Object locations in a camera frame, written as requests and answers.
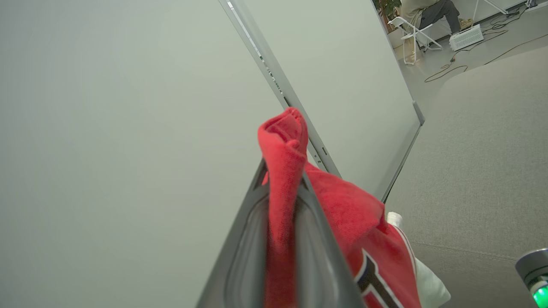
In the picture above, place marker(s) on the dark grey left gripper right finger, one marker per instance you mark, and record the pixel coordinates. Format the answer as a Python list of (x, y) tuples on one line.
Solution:
[(319, 261)]

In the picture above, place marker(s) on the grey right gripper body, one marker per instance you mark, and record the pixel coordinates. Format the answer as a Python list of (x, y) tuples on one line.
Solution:
[(535, 273)]

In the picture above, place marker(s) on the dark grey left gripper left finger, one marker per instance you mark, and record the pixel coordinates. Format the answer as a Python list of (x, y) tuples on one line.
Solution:
[(239, 256)]

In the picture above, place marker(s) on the red knit garment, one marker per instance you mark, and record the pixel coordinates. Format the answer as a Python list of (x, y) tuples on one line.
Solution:
[(364, 231)]

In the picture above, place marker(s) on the white cloth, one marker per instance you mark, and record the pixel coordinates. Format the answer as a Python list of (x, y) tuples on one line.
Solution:
[(430, 282)]

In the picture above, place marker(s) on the white folding chair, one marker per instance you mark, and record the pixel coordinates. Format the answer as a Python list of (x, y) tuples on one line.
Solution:
[(413, 36)]

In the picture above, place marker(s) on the white perforated box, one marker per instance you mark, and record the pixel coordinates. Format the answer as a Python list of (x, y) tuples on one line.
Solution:
[(466, 37)]

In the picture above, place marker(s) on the green potted plant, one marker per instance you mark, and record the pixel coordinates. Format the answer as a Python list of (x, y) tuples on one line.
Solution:
[(387, 8)]

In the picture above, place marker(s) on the white stand legs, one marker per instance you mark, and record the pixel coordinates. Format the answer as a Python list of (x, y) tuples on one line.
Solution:
[(488, 6)]

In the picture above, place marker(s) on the seated person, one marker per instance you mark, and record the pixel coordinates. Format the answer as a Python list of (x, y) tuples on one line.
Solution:
[(432, 10)]

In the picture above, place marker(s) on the white partition panel with frame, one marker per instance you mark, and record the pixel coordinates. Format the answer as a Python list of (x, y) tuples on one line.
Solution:
[(338, 85)]

